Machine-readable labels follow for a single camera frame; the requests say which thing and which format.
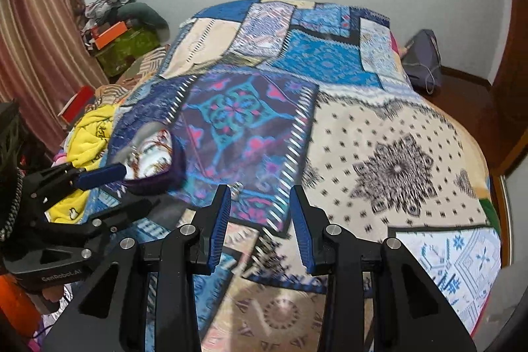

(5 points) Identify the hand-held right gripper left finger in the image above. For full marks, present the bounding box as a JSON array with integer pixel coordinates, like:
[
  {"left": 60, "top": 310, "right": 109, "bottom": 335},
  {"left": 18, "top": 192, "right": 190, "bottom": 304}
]
[{"left": 41, "top": 184, "right": 232, "bottom": 352}]

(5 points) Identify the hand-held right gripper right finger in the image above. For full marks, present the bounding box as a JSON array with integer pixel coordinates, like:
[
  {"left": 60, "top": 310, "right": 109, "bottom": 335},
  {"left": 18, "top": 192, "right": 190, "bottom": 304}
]
[{"left": 290, "top": 185, "right": 479, "bottom": 352}]

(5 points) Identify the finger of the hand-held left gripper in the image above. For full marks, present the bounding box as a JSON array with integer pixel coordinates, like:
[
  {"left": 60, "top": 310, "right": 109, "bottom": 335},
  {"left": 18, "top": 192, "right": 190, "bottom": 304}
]
[
  {"left": 22, "top": 163, "right": 128, "bottom": 209},
  {"left": 29, "top": 197, "right": 160, "bottom": 260}
]

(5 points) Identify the purple heart-shaped tin box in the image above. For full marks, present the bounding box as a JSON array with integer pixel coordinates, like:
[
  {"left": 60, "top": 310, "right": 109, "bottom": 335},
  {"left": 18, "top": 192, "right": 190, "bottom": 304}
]
[{"left": 111, "top": 120, "right": 187, "bottom": 197}]

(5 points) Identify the yellow blanket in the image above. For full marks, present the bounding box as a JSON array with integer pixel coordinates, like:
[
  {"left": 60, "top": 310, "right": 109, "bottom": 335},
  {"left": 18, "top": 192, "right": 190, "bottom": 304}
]
[{"left": 45, "top": 105, "right": 121, "bottom": 223}]

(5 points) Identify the red and white box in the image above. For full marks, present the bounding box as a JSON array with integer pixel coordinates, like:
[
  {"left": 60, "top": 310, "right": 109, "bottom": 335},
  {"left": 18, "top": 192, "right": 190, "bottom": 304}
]
[{"left": 58, "top": 85, "right": 97, "bottom": 122}]

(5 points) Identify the patchwork printed blanket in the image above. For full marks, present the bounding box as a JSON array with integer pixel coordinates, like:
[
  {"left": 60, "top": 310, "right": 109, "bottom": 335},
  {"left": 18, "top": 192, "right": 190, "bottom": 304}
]
[{"left": 41, "top": 0, "right": 502, "bottom": 352}]

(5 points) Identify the orange striped blanket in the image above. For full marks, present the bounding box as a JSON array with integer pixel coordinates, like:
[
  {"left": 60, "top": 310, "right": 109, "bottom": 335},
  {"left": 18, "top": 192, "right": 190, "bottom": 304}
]
[{"left": 97, "top": 45, "right": 172, "bottom": 106}]

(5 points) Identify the green cloth covered box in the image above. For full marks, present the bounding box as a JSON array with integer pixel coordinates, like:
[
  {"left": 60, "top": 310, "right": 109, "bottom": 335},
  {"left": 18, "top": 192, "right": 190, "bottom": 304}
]
[{"left": 95, "top": 28, "right": 162, "bottom": 79}]

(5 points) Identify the orange box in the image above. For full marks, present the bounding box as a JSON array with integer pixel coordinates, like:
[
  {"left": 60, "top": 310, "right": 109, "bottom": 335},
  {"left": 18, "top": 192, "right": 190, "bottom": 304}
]
[{"left": 91, "top": 21, "right": 128, "bottom": 50}]

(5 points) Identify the red striped curtain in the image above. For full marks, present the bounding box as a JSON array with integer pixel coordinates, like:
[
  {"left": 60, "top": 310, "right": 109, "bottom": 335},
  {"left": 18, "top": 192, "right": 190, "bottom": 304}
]
[{"left": 0, "top": 0, "right": 111, "bottom": 132}]

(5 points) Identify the grey-green cushion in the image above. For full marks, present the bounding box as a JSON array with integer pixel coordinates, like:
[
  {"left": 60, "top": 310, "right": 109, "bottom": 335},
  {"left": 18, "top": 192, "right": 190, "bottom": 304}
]
[{"left": 119, "top": 1, "right": 170, "bottom": 42}]

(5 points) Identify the pile of clothes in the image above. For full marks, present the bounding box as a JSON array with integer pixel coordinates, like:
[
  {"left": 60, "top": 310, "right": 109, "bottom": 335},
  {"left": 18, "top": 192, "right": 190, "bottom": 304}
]
[{"left": 80, "top": 0, "right": 138, "bottom": 28}]

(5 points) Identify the grey bag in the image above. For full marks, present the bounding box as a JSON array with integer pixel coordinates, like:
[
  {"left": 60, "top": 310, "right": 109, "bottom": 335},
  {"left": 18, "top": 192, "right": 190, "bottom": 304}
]
[{"left": 401, "top": 29, "right": 445, "bottom": 91}]

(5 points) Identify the wooden door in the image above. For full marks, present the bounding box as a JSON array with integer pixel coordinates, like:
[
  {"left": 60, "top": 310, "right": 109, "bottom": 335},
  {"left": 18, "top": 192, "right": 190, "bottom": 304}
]
[{"left": 489, "top": 0, "right": 527, "bottom": 176}]

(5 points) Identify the white cable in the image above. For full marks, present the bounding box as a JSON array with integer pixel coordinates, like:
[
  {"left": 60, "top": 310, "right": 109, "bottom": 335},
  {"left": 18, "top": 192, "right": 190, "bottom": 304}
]
[{"left": 406, "top": 39, "right": 440, "bottom": 94}]

